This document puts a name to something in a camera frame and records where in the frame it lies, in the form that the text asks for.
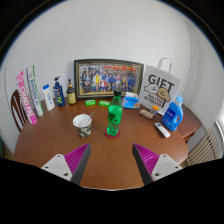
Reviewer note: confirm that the brown wooden chair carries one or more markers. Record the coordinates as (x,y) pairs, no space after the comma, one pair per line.
(18,112)

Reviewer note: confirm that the dark blue pump bottle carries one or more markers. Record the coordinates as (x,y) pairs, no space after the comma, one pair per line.
(58,92)

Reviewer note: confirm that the white shampoo bottle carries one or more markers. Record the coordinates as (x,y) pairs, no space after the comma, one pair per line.
(48,97)

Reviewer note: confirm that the blue white tall box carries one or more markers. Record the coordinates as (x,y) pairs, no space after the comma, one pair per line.
(30,72)

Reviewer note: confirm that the dark brown pump bottle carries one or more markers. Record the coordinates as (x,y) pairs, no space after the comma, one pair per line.
(71,97)

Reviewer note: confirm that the red round coaster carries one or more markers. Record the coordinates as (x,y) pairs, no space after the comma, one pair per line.
(111,137)

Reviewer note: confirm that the blue detergent bottle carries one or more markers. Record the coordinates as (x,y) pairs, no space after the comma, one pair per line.
(174,114)

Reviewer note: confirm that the white radiator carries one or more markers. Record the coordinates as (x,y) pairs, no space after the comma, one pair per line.
(207,150)

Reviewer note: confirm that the framed group photo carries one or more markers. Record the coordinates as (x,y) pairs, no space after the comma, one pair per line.
(98,78)

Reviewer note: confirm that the white gift paper bag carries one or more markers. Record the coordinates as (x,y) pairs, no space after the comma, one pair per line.
(158,88)

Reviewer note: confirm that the green plastic bottle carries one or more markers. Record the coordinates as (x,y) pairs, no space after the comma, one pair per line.
(114,114)

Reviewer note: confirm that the camouflage paper cup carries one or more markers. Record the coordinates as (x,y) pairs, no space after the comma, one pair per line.
(82,123)

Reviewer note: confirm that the small snack packet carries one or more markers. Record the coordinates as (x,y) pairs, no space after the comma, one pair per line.
(146,114)

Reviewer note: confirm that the white remote control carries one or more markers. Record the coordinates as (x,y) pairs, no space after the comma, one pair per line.
(162,130)

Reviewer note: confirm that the pink white tall box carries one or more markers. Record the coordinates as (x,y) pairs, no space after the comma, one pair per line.
(24,99)

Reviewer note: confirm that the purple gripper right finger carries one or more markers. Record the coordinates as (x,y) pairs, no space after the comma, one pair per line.
(152,166)

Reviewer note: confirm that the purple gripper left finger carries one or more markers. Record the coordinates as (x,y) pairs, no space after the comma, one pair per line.
(70,166)

